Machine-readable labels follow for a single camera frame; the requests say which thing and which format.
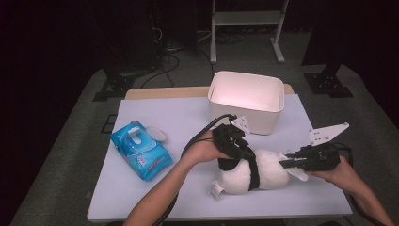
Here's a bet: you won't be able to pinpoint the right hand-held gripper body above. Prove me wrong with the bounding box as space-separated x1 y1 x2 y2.
297 121 350 172

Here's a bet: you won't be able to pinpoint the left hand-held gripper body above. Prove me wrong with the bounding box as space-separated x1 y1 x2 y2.
212 115 252 160

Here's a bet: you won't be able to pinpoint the white wet wipe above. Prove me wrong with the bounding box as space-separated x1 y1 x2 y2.
279 152 310 183

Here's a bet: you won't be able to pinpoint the panda plush toy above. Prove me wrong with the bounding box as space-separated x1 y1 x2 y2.
209 149 293 200

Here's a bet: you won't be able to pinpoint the blue wet wipes pack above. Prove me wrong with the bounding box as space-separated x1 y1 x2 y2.
110 121 174 182

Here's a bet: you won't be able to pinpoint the person's right hand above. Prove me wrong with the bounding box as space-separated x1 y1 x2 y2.
305 154 356 186

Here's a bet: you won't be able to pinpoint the person's left hand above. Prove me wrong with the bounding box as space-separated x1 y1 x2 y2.
184 129 228 165

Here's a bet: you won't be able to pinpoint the white table mat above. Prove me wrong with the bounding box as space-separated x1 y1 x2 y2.
87 93 354 222

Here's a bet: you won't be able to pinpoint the white plastic storage box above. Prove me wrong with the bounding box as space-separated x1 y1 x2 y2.
207 70 286 136

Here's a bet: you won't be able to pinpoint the black stand base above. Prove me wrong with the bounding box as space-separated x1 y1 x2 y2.
92 67 136 102
303 64 355 99

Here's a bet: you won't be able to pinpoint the dark floor outlet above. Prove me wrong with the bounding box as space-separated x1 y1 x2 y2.
101 114 119 135

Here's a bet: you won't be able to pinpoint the white metal stand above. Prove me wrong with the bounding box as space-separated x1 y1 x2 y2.
209 0 290 65

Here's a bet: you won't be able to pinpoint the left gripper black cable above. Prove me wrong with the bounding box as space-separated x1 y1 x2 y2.
155 113 238 226

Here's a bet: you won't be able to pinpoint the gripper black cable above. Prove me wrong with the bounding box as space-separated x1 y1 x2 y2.
155 113 238 226
332 142 390 226

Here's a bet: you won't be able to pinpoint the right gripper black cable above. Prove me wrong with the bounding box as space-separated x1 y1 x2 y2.
332 142 390 226

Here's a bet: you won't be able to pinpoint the black floor cables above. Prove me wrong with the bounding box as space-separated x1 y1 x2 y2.
139 27 217 89

